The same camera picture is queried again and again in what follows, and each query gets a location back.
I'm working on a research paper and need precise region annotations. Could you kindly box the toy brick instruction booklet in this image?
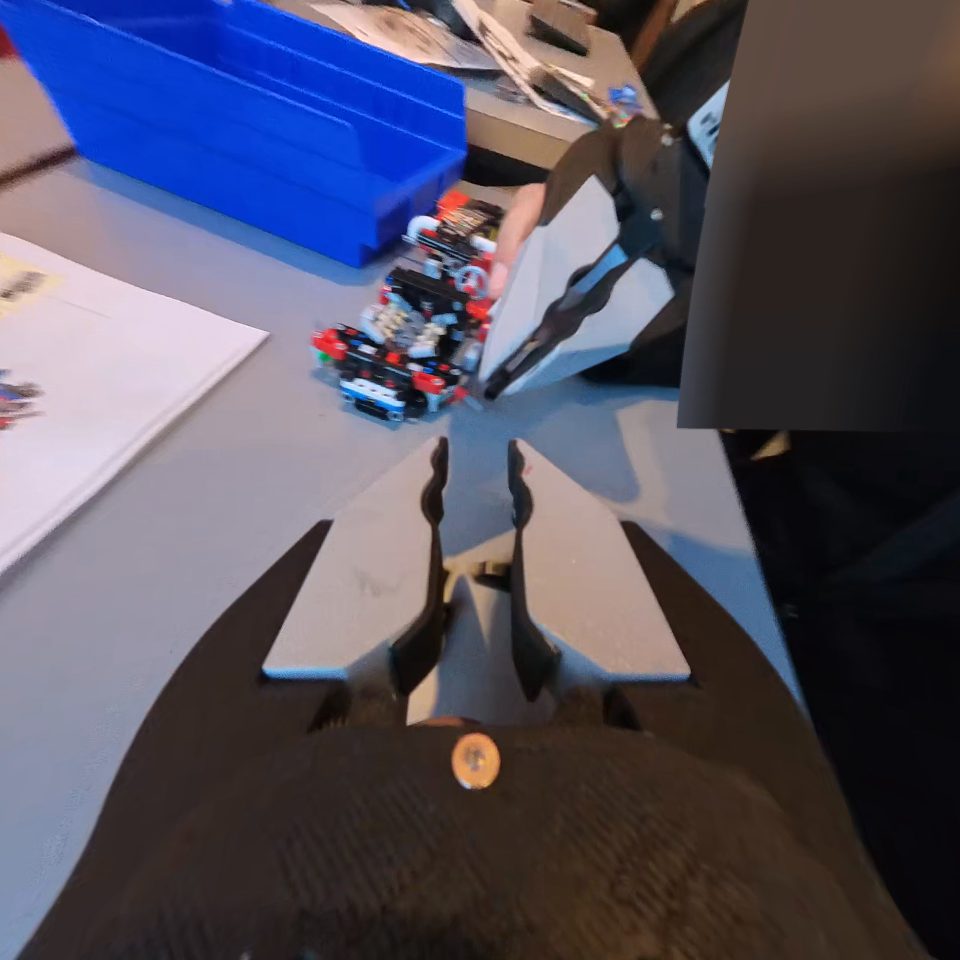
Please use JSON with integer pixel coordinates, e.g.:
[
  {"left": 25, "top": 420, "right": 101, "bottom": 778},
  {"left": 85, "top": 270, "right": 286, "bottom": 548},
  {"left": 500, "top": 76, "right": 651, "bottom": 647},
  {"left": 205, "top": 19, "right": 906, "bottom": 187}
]
[{"left": 0, "top": 232, "right": 271, "bottom": 577}]

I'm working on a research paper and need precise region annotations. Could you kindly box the grey desk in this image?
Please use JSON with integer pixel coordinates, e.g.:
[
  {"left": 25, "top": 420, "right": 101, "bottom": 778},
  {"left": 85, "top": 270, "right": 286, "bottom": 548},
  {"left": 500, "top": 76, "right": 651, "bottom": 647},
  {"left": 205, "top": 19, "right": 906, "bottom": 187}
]
[{"left": 0, "top": 60, "right": 807, "bottom": 946}]

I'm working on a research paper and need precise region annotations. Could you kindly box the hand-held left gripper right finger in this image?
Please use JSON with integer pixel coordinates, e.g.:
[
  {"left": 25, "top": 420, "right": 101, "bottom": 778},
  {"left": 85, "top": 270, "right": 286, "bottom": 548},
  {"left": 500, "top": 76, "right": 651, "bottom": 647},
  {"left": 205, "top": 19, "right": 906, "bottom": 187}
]
[{"left": 508, "top": 438, "right": 693, "bottom": 704}]

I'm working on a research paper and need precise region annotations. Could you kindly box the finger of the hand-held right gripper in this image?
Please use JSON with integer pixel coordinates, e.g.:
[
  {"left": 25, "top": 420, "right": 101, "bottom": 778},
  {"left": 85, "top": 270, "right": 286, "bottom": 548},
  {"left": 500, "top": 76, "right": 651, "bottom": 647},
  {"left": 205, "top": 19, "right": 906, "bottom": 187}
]
[
  {"left": 489, "top": 249, "right": 678, "bottom": 400},
  {"left": 478, "top": 176, "right": 625, "bottom": 396}
]

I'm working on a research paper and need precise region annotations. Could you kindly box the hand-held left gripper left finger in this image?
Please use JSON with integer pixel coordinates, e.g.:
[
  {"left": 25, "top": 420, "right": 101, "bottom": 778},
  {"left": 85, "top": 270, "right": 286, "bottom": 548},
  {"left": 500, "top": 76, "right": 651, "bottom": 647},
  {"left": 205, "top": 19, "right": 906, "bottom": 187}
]
[{"left": 261, "top": 435, "right": 450, "bottom": 696}]

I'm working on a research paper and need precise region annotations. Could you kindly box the toy brick car model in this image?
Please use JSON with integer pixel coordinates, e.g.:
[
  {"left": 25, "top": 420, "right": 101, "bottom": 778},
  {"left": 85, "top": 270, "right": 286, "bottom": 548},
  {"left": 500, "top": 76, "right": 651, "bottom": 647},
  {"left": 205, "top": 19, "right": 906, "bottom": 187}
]
[{"left": 311, "top": 189, "right": 507, "bottom": 423}]

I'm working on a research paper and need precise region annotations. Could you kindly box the pile of printed papers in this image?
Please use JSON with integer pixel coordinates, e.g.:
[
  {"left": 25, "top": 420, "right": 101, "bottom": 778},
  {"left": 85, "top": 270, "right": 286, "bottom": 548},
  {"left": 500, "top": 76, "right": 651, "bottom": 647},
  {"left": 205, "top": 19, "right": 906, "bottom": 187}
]
[{"left": 311, "top": 0, "right": 648, "bottom": 127}]

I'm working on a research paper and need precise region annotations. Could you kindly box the person's right hand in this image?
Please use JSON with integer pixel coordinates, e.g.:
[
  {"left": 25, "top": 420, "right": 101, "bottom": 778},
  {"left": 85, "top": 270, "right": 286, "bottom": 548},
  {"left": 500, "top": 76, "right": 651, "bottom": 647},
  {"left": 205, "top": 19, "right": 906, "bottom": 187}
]
[{"left": 489, "top": 182, "right": 549, "bottom": 303}]

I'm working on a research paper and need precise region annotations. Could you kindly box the blue plastic bin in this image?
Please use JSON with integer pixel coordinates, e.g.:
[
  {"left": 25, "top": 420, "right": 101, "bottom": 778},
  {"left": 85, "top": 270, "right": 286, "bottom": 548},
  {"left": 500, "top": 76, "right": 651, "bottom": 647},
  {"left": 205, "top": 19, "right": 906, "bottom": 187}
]
[{"left": 0, "top": 0, "right": 470, "bottom": 269}]

